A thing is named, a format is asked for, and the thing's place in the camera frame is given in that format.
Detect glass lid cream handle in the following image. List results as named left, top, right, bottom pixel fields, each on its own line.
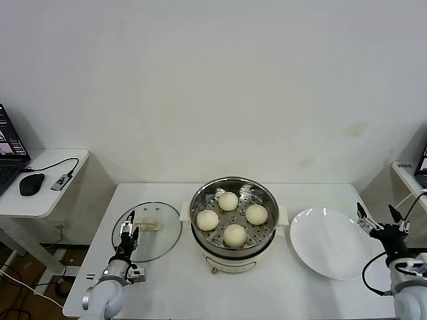
left=111, top=201, right=183, bottom=263

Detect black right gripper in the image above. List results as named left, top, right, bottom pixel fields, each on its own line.
left=356, top=201, right=412, bottom=257

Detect black laptop pink screen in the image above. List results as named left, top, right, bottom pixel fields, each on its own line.
left=413, top=141, right=427, bottom=186

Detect black cable with adapter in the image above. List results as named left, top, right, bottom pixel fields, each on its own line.
left=405, top=191, right=427, bottom=221

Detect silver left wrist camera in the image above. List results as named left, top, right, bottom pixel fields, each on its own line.
left=128, top=265, right=147, bottom=283

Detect white charging cable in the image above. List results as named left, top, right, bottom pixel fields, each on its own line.
left=396, top=188, right=427, bottom=211

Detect black floor cables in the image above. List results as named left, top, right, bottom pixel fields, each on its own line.
left=0, top=263, right=73, bottom=320

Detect white floor cable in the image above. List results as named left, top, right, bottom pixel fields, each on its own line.
left=0, top=268, right=64, bottom=309

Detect black hub cable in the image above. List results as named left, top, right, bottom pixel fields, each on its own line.
left=20, top=157, right=79, bottom=178

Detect white round plate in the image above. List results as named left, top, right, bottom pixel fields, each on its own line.
left=288, top=207, right=374, bottom=281

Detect grey usb hub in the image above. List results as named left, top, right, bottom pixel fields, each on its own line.
left=49, top=175, right=73, bottom=192

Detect steel perforated steamer basket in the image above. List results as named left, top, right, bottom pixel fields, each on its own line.
left=189, top=176, right=280, bottom=257

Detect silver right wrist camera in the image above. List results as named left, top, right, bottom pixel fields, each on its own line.
left=395, top=259, right=427, bottom=276

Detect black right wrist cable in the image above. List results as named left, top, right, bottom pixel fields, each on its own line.
left=362, top=250, right=401, bottom=297

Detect black computer mouse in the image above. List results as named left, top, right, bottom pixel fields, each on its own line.
left=18, top=173, right=45, bottom=197

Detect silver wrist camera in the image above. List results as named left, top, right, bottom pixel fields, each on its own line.
left=395, top=259, right=427, bottom=276
left=128, top=265, right=147, bottom=283

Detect black laptop dark screen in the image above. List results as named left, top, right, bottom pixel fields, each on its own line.
left=0, top=103, right=31, bottom=197

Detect white steamed baozi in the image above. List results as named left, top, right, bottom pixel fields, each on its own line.
left=222, top=223, right=248, bottom=248
left=245, top=203, right=269, bottom=225
left=218, top=191, right=240, bottom=212
left=195, top=209, right=220, bottom=231

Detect steel steamer pot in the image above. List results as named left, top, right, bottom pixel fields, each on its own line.
left=179, top=199, right=290, bottom=275

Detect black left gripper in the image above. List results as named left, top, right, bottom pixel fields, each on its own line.
left=115, top=209, right=141, bottom=263

